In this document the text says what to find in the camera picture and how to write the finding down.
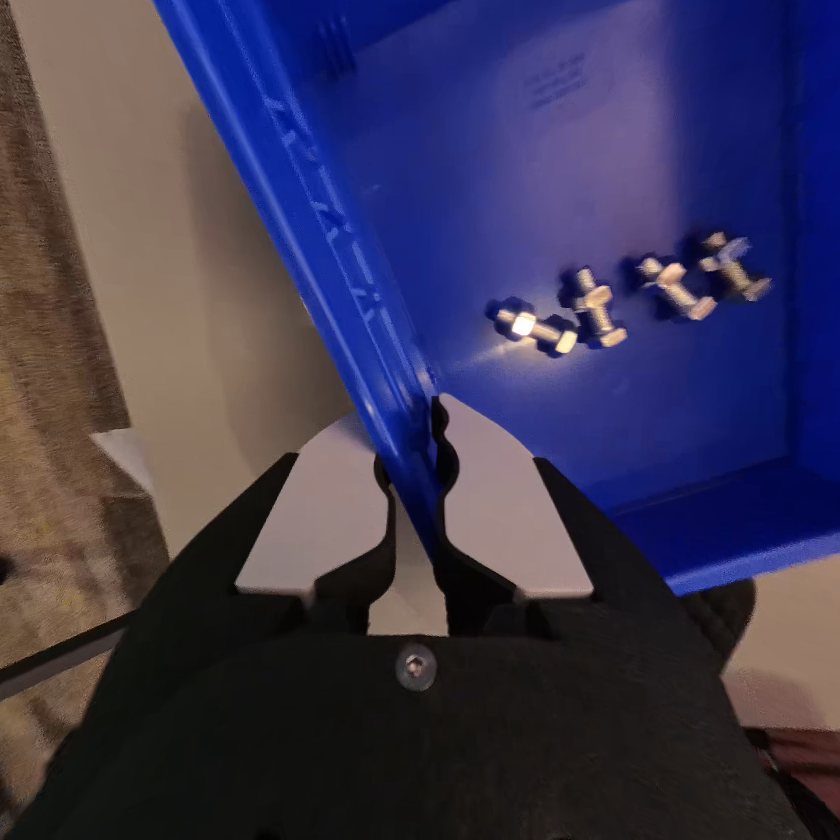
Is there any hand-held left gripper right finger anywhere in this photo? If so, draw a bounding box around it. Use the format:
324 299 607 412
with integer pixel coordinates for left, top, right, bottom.
433 392 595 601

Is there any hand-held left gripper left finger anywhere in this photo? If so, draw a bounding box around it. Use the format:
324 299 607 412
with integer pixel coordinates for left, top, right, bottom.
234 419 398 606

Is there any blue plastic bin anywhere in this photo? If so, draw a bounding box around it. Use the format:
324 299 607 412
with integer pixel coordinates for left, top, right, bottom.
152 0 840 597

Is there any silver hex bolt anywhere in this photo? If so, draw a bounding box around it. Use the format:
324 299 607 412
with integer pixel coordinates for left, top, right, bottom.
699 233 773 303
486 298 580 358
561 268 629 349
637 256 718 322

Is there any black metal bar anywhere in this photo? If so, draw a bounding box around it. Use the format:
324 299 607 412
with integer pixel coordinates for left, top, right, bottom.
0 612 135 702

